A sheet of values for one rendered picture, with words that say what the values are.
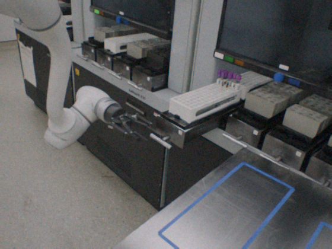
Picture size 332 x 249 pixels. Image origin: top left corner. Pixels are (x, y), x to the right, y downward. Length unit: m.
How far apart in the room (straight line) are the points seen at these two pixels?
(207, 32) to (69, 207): 1.21
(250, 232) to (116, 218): 1.18
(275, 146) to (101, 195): 1.17
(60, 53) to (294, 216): 0.76
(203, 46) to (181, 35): 0.12
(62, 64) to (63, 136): 0.31
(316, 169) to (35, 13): 0.88
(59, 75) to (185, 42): 0.55
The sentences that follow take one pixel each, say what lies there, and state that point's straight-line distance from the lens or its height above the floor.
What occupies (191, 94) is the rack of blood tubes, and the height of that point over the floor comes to 0.86.
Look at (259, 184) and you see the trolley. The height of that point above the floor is 0.82.
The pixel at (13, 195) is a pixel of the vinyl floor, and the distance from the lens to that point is 2.02.
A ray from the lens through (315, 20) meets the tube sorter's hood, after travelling 1.02.
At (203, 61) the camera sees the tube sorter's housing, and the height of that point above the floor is 0.93.
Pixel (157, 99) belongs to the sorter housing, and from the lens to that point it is 1.38.
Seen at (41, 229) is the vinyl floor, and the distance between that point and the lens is 1.80.
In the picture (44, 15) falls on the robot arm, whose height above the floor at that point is 1.14.
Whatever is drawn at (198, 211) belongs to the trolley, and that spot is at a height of 0.82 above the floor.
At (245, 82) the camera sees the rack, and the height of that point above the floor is 0.86.
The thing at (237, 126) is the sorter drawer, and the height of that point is 0.78.
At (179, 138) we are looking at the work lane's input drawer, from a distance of 1.02.
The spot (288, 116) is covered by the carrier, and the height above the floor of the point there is 0.86.
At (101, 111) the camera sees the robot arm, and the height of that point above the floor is 0.76.
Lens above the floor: 1.32
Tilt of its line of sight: 30 degrees down
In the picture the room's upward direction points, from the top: 5 degrees clockwise
